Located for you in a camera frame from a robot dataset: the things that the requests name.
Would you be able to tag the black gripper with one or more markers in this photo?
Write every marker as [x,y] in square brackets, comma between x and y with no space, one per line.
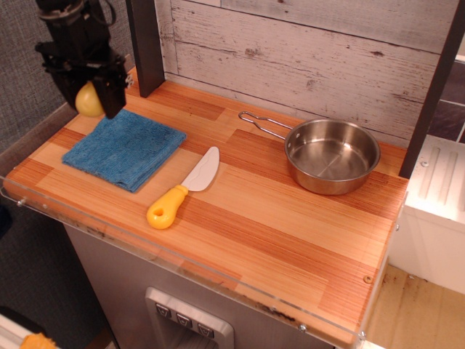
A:
[80,52]

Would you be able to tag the yellow toy potato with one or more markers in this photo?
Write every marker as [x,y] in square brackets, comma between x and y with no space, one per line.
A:
[87,101]

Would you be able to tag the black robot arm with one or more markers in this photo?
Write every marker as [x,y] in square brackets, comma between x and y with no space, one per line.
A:
[76,7]

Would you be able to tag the blue folded cloth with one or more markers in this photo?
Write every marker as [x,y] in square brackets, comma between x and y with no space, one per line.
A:
[125,150]

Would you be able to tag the clear acrylic table guard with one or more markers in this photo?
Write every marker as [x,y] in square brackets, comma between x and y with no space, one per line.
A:
[311,261]

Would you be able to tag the grey toy fridge cabinet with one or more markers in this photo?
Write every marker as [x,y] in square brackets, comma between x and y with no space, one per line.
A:
[120,280]

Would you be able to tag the small steel saucepan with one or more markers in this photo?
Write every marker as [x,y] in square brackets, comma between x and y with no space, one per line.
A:
[325,156]

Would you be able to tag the silver dispenser panel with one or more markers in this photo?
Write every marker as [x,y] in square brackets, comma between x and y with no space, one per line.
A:
[187,321]

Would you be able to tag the orange plush toy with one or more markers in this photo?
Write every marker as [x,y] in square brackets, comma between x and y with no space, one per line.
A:
[37,341]

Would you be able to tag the white toy sink unit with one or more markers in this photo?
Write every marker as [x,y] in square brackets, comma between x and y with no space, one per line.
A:
[428,240]

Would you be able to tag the dark grey left post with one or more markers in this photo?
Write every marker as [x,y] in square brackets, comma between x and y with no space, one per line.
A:
[143,24]

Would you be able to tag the dark grey post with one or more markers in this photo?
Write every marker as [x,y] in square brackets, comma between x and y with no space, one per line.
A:
[440,77]
[143,24]

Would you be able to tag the yellow handled toy knife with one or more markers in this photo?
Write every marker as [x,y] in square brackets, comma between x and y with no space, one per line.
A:
[162,213]

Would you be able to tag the dark grey right post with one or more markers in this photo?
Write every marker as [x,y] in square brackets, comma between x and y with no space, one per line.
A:
[440,77]

